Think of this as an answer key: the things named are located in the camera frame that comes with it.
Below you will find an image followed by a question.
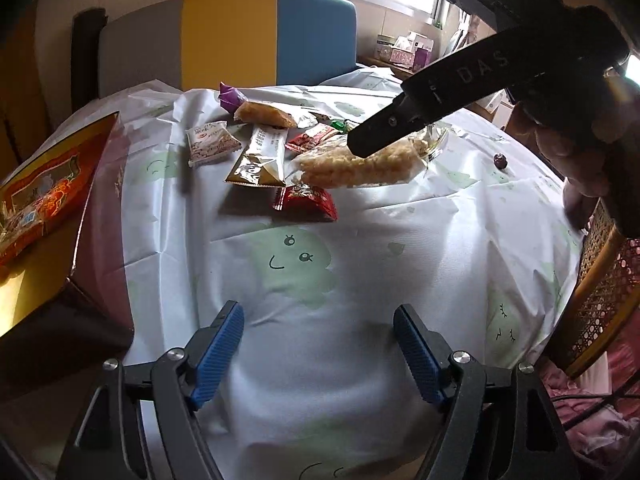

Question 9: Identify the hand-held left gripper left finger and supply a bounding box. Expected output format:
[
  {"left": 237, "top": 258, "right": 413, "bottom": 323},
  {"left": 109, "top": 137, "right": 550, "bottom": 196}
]
[{"left": 56, "top": 300, "right": 246, "bottom": 480}]

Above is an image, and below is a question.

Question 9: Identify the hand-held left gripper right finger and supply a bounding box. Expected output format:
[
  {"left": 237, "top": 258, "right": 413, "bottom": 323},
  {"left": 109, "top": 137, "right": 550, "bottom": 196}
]
[{"left": 393, "top": 304, "right": 581, "bottom": 480}]

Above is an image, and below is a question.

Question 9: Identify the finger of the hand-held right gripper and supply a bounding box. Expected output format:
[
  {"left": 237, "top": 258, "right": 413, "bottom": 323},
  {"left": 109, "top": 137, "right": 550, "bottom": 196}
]
[{"left": 347, "top": 96, "right": 436, "bottom": 159}]

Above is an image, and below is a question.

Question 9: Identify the clear puffed rice packet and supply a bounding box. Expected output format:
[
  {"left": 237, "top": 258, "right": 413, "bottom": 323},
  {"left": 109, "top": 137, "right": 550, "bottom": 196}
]
[{"left": 292, "top": 125, "right": 451, "bottom": 189}]

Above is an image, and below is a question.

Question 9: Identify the small red white snack packet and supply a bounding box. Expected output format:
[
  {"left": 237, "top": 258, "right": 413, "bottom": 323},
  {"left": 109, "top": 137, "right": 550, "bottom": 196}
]
[{"left": 285, "top": 124, "right": 341, "bottom": 153}]

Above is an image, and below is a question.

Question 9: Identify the clear packet of orange snack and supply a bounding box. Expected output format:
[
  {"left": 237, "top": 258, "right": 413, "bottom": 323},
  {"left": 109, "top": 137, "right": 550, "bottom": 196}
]
[{"left": 234, "top": 101, "right": 298, "bottom": 128}]

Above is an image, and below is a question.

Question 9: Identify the beige brown snack packet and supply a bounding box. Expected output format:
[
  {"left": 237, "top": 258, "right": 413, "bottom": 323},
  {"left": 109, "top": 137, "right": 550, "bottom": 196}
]
[{"left": 225, "top": 126, "right": 289, "bottom": 188}]

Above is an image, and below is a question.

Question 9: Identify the purple snack packet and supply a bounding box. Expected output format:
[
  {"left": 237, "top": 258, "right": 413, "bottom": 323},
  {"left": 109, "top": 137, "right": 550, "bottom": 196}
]
[{"left": 218, "top": 81, "right": 248, "bottom": 113}]

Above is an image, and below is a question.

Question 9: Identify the red gift box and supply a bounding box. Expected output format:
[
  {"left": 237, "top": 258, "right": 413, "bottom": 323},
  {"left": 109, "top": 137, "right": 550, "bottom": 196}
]
[{"left": 0, "top": 111, "right": 136, "bottom": 401}]

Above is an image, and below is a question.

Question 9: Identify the person's right hand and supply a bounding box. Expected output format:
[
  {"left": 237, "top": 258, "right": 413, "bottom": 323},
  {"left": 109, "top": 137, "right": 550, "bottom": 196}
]
[{"left": 514, "top": 104, "right": 610, "bottom": 232}]

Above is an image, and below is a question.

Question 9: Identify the white tissue box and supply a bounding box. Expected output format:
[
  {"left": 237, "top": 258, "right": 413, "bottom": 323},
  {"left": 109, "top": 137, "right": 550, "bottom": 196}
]
[{"left": 392, "top": 31, "right": 435, "bottom": 68}]

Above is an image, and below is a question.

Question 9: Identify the printed white tablecloth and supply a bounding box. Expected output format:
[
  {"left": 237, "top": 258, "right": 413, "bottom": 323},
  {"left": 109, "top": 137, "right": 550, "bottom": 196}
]
[{"left": 35, "top": 67, "right": 586, "bottom": 480}]

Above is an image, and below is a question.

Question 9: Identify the pink cloth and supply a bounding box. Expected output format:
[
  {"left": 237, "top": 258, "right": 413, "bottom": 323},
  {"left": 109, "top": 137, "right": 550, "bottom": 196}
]
[{"left": 537, "top": 340, "right": 640, "bottom": 480}]

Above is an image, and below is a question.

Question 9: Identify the rattan chair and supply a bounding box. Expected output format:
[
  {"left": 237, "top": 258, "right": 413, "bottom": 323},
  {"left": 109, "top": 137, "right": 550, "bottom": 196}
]
[{"left": 555, "top": 195, "right": 640, "bottom": 381}]

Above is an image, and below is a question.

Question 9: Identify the brown wooden cabinet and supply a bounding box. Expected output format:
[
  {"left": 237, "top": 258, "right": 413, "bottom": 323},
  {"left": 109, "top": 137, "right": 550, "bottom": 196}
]
[{"left": 0, "top": 20, "right": 51, "bottom": 181}]

